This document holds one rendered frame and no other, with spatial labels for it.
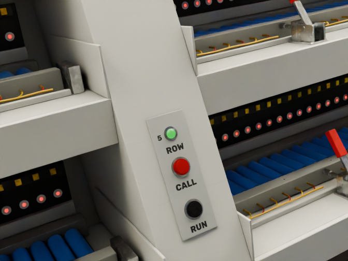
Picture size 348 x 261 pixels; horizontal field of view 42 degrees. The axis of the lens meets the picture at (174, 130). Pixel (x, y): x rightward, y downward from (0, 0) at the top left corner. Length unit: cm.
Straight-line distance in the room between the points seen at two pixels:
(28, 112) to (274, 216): 30
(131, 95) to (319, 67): 24
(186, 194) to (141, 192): 5
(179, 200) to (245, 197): 14
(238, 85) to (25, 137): 23
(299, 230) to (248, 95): 16
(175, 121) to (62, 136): 11
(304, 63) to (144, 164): 23
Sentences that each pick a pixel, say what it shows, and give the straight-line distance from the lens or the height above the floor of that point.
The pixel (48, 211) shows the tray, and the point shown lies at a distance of 57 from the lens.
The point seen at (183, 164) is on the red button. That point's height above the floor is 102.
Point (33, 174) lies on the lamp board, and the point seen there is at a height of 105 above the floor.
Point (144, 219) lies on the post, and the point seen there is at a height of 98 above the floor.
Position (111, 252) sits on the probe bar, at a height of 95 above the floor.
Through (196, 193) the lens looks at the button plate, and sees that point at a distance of 45.
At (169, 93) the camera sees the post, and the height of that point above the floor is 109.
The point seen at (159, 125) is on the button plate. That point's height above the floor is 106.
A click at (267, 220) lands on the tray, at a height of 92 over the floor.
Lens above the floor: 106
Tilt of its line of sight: 1 degrees down
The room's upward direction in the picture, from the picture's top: 17 degrees counter-clockwise
